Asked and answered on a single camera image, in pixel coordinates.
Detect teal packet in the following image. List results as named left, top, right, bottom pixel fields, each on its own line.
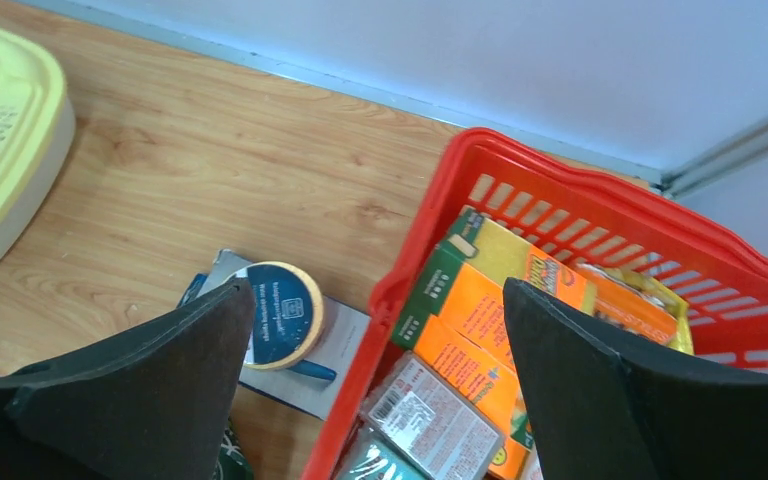
left=334, top=429, right=426, bottom=480

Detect grey labelled box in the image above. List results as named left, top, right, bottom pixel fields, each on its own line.
left=361, top=352, right=503, bottom=479

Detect blue white card package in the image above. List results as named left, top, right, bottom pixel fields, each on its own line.
left=180, top=249, right=370, bottom=420

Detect yellow litter box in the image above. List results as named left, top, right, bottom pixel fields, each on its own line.
left=0, top=28, right=76, bottom=260

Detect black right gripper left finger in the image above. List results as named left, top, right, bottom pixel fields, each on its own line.
left=0, top=279, right=256, bottom=479

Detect green cat litter bag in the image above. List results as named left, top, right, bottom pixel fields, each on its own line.
left=212, top=420, right=254, bottom=480

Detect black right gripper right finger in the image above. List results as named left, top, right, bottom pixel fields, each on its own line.
left=503, top=278, right=768, bottom=479

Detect orange green box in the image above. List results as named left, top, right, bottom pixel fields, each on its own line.
left=392, top=207, right=596, bottom=479

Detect red plastic basket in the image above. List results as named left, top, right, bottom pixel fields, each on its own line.
left=303, top=128, right=768, bottom=479

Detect yellow snack bag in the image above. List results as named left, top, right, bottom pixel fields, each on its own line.
left=573, top=262, right=694, bottom=355

